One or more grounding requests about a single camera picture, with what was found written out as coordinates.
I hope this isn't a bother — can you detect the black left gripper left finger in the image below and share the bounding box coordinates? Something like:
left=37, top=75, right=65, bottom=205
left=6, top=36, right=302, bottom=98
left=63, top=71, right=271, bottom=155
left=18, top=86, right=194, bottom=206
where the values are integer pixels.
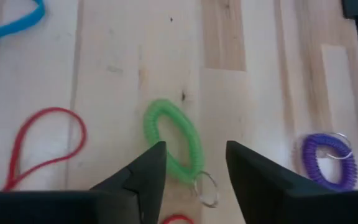
left=90, top=141, right=167, bottom=224

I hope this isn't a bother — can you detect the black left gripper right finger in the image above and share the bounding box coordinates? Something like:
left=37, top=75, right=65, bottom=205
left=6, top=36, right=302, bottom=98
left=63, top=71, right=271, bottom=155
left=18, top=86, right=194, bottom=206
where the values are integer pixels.
left=226, top=141, right=332, bottom=224

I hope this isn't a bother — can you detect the red rubber band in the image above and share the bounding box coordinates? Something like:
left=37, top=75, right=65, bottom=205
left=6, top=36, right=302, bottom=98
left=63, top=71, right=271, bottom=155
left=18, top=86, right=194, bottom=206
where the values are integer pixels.
left=162, top=213, right=195, bottom=224
left=3, top=107, right=88, bottom=191

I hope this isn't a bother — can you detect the blue rubber band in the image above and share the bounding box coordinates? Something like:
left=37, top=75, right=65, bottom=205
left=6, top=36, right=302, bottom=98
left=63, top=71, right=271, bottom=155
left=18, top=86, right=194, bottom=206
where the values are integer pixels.
left=0, top=0, right=46, bottom=47

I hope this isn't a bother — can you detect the green coil wristband with ring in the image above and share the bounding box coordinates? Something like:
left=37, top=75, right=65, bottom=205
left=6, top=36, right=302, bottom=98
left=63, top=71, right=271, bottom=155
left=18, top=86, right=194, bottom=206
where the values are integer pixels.
left=143, top=98, right=219, bottom=208

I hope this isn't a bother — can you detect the purple coil wristband with ring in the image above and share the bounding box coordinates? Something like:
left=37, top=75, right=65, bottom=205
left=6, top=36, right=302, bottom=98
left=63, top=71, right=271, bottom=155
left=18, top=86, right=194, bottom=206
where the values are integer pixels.
left=301, top=132, right=358, bottom=191

